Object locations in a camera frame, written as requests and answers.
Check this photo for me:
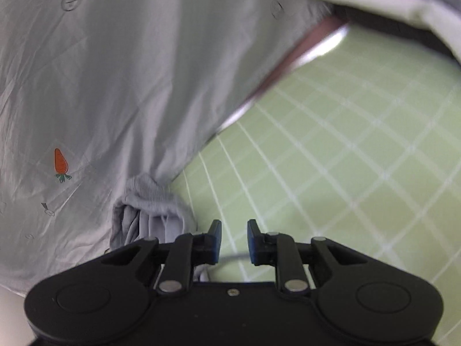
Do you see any grey zip hoodie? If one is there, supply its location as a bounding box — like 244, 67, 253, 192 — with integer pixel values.
108, 172, 253, 284

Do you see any grey carrot print sheet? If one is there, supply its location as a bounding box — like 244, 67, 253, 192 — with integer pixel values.
1, 0, 330, 294

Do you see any white folded garment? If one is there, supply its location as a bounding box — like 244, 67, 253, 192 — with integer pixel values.
323, 0, 460, 59

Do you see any green grid mat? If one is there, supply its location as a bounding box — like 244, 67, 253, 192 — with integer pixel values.
171, 27, 460, 345

